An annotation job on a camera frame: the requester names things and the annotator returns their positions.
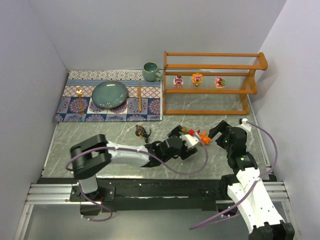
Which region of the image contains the teal ceramic plate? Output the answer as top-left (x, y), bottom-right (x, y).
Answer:
top-left (91, 80), bottom-right (129, 110)

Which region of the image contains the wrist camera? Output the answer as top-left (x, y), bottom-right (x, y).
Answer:
top-left (179, 129), bottom-right (201, 149)
top-left (237, 118), bottom-right (252, 134)

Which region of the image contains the pink bear donut toy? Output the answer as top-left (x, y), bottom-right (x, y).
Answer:
top-left (214, 77), bottom-right (226, 89)

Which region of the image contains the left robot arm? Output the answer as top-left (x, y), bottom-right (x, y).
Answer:
top-left (65, 125), bottom-right (200, 195)

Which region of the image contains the aluminium rail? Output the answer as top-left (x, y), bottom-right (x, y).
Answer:
top-left (24, 162), bottom-right (291, 205)

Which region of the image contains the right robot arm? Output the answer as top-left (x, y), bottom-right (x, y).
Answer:
top-left (208, 118), bottom-right (295, 240)

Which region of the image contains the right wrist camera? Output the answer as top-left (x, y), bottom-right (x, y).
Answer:
top-left (237, 118), bottom-right (252, 134)

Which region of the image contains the patterned blue placemat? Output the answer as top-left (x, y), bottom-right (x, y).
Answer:
top-left (54, 70), bottom-right (163, 123)

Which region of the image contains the gold knife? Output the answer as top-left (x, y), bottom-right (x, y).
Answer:
top-left (137, 83), bottom-right (142, 112)

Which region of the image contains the brown-haired figure with dark creature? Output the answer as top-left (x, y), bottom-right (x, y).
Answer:
top-left (135, 124), bottom-right (152, 144)

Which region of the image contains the pink flower bear toy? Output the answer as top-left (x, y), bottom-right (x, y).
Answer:
top-left (191, 73), bottom-right (203, 87)

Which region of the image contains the pink bear strawberry cake toy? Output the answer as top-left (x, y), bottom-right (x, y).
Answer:
top-left (173, 74), bottom-right (184, 89)

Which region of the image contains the orange wooden two-tier shelf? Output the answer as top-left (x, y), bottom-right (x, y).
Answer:
top-left (162, 51), bottom-right (268, 115)

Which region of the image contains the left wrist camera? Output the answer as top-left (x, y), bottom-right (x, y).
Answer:
top-left (179, 129), bottom-right (201, 149)

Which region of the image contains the black base frame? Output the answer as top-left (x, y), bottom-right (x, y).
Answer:
top-left (69, 178), bottom-right (232, 217)

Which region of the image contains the teal ceramic mug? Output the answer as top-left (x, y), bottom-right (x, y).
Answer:
top-left (142, 62), bottom-right (163, 82)

